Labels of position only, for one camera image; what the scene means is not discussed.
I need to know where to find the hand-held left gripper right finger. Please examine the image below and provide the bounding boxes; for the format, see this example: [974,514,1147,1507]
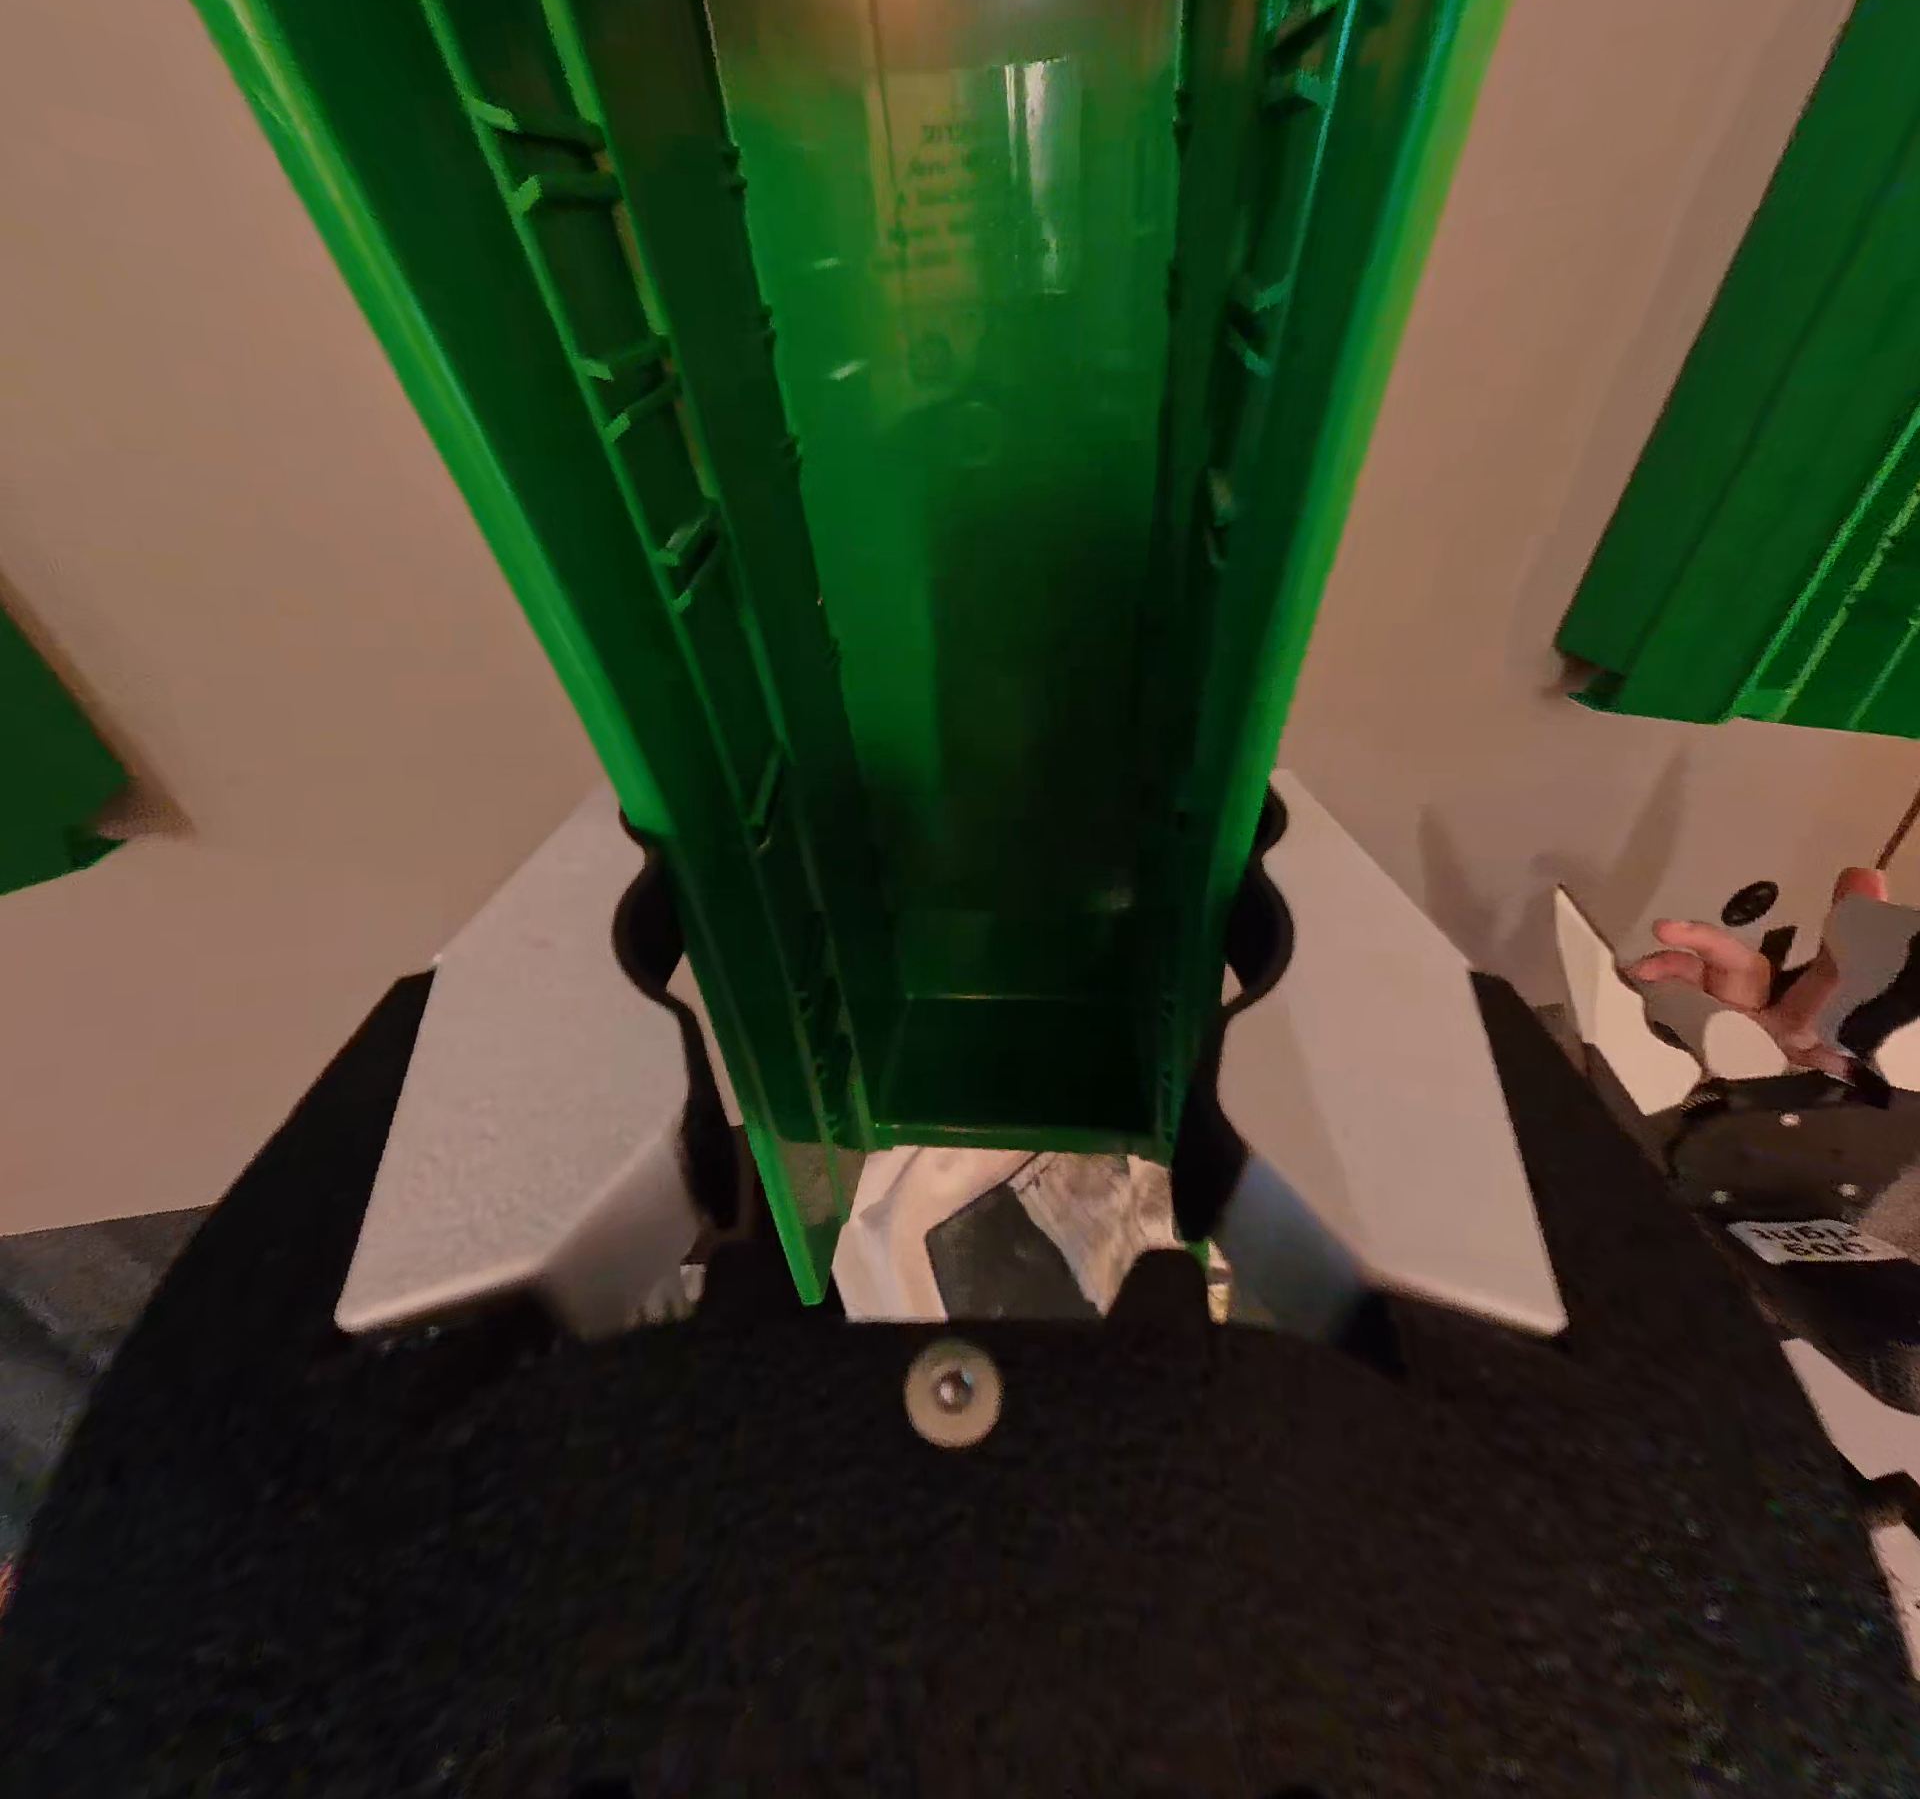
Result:
[1171,775,1569,1342]

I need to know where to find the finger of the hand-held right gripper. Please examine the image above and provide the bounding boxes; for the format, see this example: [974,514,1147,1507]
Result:
[1552,885,1718,1118]

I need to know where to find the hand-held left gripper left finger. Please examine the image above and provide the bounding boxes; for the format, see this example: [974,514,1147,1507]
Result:
[337,795,739,1342]

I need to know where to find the green plastic bin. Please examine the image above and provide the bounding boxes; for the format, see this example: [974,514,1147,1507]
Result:
[0,614,131,897]
[127,0,1550,1306]
[1555,0,1920,742]

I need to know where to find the person's right hand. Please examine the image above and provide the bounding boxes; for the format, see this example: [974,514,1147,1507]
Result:
[1615,864,1898,1073]

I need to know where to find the white patterned clothing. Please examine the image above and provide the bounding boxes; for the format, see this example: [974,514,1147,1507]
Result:
[836,1146,1208,1323]

